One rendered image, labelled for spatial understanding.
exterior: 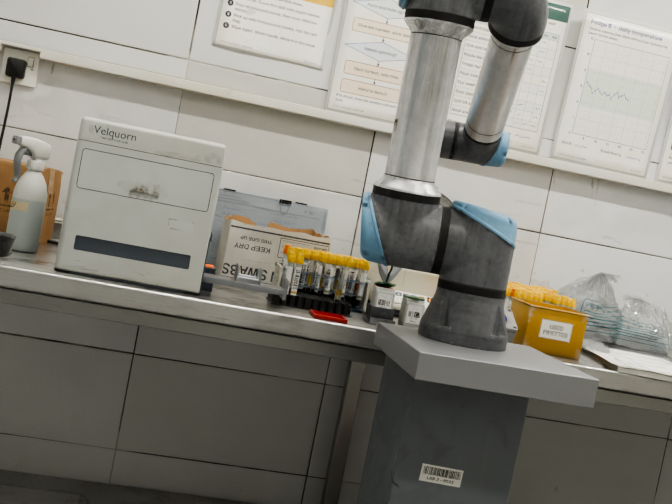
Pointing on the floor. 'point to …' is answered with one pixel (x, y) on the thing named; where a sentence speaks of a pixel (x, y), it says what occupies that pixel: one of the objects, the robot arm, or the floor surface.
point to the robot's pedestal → (440, 443)
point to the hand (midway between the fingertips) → (387, 277)
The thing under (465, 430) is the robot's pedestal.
